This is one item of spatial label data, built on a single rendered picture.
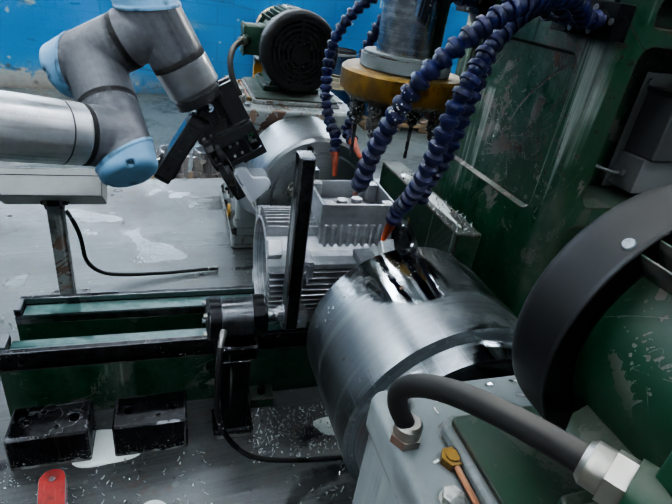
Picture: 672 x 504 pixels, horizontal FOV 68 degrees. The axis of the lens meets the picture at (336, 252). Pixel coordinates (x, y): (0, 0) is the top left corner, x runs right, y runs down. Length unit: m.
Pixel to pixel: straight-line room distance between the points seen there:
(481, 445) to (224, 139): 0.55
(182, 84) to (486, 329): 0.50
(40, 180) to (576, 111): 0.85
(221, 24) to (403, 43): 5.63
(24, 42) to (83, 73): 5.60
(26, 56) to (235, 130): 5.64
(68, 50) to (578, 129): 0.66
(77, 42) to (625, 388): 0.69
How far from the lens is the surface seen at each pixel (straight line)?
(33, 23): 6.28
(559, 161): 0.76
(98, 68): 0.73
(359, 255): 0.76
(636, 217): 0.31
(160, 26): 0.72
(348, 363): 0.53
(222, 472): 0.80
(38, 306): 0.94
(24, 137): 0.63
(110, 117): 0.68
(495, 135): 0.89
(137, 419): 0.79
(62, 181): 1.00
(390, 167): 0.94
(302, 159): 0.60
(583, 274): 0.30
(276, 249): 0.73
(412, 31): 0.72
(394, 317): 0.52
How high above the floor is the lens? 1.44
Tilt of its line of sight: 29 degrees down
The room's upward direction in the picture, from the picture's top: 9 degrees clockwise
